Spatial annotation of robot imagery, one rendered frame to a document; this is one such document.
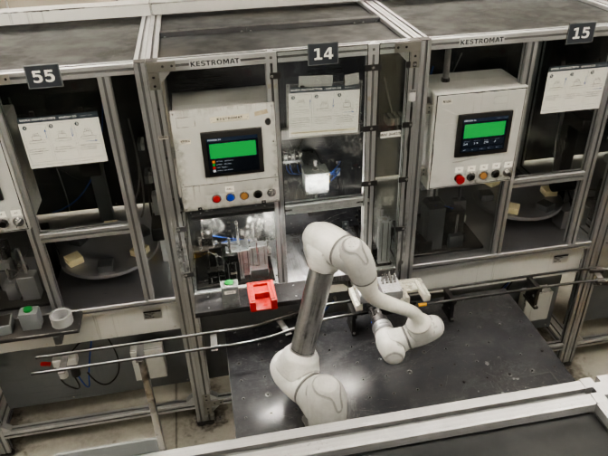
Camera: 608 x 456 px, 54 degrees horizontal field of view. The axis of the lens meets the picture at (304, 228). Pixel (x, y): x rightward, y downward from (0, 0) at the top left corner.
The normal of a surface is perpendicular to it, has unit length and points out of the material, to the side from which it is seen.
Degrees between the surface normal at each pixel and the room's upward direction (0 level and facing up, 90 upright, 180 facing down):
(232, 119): 90
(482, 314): 0
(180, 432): 0
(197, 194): 90
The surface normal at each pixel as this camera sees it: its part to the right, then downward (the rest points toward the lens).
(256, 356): -0.03, -0.85
